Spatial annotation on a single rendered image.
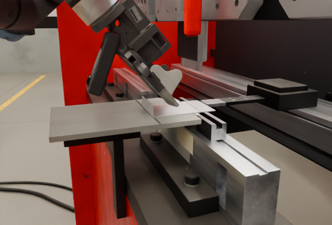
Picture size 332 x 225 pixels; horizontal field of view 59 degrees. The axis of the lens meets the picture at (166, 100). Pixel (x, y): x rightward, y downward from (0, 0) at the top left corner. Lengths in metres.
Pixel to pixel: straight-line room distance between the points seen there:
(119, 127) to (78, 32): 0.94
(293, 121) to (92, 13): 0.49
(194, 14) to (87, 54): 1.03
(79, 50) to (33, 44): 6.46
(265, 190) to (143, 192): 0.22
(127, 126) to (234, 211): 0.22
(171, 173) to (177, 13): 0.29
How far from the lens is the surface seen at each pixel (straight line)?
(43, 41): 7.79
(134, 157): 0.69
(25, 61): 7.95
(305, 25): 1.07
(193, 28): 0.43
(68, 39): 1.40
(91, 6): 0.51
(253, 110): 0.84
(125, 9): 0.53
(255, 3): 0.37
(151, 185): 0.58
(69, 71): 1.42
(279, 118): 0.76
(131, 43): 0.53
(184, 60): 0.64
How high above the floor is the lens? 1.17
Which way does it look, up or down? 15 degrees down
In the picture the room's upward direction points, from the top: straight up
